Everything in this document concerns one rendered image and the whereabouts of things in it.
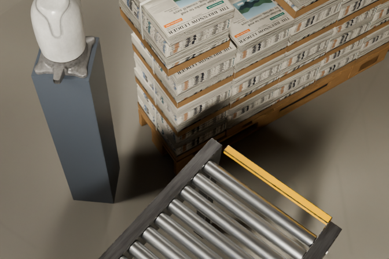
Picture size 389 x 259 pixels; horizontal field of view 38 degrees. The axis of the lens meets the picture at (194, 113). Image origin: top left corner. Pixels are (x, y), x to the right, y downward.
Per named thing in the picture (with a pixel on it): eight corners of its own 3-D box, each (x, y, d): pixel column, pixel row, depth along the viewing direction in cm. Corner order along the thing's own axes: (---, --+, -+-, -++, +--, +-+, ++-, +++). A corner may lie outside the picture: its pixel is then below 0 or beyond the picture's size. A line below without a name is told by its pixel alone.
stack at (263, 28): (137, 122, 300) (127, 14, 231) (305, 37, 338) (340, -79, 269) (176, 177, 283) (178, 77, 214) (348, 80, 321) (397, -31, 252)
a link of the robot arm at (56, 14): (39, 66, 186) (25, 20, 168) (39, 25, 196) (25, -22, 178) (88, 60, 188) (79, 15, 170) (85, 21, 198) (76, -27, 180)
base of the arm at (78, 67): (30, 83, 189) (27, 73, 184) (46, 34, 201) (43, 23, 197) (84, 88, 189) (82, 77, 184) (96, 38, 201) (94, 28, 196)
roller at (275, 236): (193, 171, 194) (186, 183, 195) (307, 256, 178) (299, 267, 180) (199, 169, 198) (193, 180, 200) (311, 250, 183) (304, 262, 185)
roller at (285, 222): (205, 166, 203) (210, 155, 200) (315, 245, 188) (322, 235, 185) (198, 171, 199) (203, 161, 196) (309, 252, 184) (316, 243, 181)
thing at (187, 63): (146, 50, 220) (146, 42, 216) (207, 21, 229) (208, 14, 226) (168, 77, 213) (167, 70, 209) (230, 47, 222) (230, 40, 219)
